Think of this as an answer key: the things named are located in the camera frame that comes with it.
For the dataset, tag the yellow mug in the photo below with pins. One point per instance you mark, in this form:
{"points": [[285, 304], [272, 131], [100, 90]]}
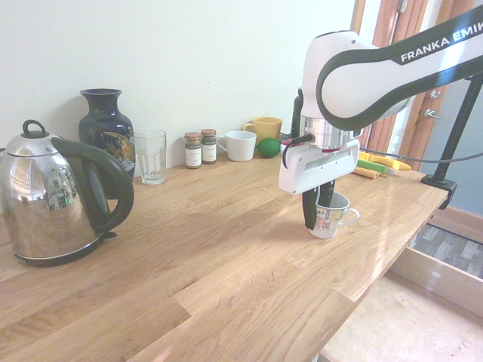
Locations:
{"points": [[268, 128]]}

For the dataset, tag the green lime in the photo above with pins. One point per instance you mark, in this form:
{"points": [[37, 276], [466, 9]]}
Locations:
{"points": [[268, 148]]}

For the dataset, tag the green-herb spice jar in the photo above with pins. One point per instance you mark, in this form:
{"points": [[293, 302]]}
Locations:
{"points": [[192, 152], [208, 149]]}

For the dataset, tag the black camera clamp mount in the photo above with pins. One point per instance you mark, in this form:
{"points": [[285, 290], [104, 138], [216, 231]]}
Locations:
{"points": [[454, 135]]}

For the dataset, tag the plain white cup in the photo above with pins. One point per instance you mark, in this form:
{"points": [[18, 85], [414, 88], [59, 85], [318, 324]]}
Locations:
{"points": [[241, 147]]}

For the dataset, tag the small white printed mug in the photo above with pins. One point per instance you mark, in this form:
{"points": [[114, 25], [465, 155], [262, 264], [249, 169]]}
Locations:
{"points": [[328, 226]]}

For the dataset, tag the gray-blue door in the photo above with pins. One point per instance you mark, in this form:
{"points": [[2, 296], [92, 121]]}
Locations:
{"points": [[468, 169]]}

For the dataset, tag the yellow knife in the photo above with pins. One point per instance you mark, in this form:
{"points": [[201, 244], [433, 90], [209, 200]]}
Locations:
{"points": [[388, 161]]}

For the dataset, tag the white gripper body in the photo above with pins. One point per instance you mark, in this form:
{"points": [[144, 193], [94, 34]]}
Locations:
{"points": [[320, 169]]}

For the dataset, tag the dark blue painted vase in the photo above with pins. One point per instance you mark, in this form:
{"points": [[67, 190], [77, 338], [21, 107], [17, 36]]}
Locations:
{"points": [[107, 128]]}

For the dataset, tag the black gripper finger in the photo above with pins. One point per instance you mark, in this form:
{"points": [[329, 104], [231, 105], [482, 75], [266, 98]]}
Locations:
{"points": [[327, 194], [310, 211]]}

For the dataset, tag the wooden door frame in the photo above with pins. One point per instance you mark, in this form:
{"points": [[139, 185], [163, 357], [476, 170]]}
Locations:
{"points": [[385, 22]]}

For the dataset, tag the clear drinking glass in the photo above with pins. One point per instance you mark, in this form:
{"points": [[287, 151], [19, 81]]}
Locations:
{"points": [[151, 158]]}

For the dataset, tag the large wooden drawer white front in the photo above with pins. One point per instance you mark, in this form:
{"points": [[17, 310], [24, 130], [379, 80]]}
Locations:
{"points": [[434, 275]]}

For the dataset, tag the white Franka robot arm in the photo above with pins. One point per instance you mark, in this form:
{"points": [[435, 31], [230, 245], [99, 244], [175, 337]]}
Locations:
{"points": [[362, 75]]}

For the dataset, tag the chrome electric kettle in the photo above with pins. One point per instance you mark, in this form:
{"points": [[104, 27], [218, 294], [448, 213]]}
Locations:
{"points": [[41, 203]]}

